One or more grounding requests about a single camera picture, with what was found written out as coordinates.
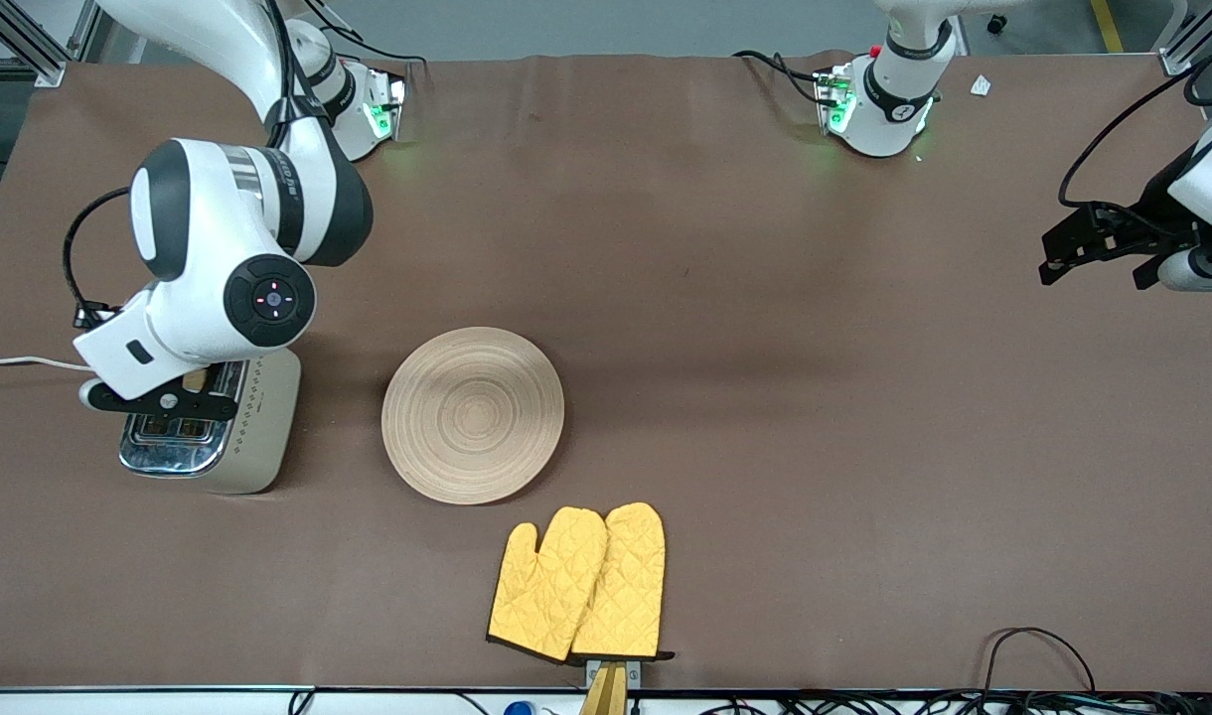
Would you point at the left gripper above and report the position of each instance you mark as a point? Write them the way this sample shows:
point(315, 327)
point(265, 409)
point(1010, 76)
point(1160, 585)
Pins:
point(1148, 230)

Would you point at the brown bread slice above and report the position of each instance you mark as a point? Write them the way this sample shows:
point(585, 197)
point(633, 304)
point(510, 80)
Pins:
point(196, 378)

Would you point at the round wooden plate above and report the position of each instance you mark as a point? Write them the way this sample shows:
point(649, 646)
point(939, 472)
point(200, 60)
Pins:
point(472, 417)

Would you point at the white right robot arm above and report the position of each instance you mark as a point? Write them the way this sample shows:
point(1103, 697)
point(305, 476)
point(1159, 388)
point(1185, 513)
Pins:
point(209, 199)

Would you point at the chrome and cream toaster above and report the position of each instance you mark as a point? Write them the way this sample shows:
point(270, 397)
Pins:
point(263, 437)

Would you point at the small white paper scrap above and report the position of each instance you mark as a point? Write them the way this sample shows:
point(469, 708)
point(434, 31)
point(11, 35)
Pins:
point(981, 85)

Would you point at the brown table cover mat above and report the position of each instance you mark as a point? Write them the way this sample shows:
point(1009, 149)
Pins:
point(765, 298)

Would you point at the yellow quilted oven mitt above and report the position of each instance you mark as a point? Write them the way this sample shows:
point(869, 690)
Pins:
point(551, 586)
point(626, 586)

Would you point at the small blue cap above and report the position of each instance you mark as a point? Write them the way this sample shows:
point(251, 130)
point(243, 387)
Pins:
point(518, 709)

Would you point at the aluminium frame post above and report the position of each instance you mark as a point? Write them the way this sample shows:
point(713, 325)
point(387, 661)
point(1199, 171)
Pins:
point(1177, 62)
point(50, 71)

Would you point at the small metal bracket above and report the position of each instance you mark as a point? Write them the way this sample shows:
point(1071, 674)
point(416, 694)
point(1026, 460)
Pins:
point(634, 673)

